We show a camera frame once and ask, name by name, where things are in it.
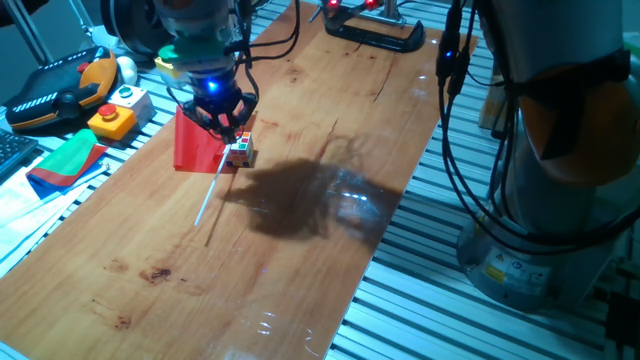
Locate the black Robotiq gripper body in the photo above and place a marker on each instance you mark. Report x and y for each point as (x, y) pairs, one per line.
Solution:
(215, 97)

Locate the folded green red blue flags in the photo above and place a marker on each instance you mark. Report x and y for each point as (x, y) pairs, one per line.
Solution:
(65, 160)

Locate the black keyboard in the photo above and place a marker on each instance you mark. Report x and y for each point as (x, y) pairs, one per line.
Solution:
(15, 150)

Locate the black C-clamp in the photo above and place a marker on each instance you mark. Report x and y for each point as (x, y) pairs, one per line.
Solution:
(370, 37)

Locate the silver metal post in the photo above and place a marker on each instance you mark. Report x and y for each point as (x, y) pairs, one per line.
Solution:
(392, 12)

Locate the black round reel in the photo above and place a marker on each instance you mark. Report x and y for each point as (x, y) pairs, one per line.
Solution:
(125, 25)

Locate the red flag with white stick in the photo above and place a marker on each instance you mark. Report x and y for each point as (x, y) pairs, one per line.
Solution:
(192, 150)

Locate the yellow box with red button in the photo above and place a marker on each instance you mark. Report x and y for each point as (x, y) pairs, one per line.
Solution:
(112, 125)

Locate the grey metal tripod leg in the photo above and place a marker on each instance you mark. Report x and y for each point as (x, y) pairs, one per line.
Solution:
(31, 35)
(82, 25)

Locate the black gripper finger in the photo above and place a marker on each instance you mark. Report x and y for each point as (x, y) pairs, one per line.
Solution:
(205, 122)
(242, 117)

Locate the orange wooden board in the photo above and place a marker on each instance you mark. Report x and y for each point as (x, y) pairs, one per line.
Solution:
(300, 280)

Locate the black orange teach pendant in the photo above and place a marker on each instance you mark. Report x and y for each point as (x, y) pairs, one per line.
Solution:
(55, 85)

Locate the white paper sheets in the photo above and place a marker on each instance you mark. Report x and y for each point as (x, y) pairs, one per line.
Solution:
(20, 225)

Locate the tan wooden block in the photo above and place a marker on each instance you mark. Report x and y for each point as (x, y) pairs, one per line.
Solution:
(492, 107)

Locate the small Rubik's cube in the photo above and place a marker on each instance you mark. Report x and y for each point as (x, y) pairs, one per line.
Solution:
(242, 152)

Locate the white box with green button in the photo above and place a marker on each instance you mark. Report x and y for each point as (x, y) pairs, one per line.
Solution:
(135, 102)

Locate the yellow box with green button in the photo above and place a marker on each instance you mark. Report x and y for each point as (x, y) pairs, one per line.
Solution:
(165, 67)

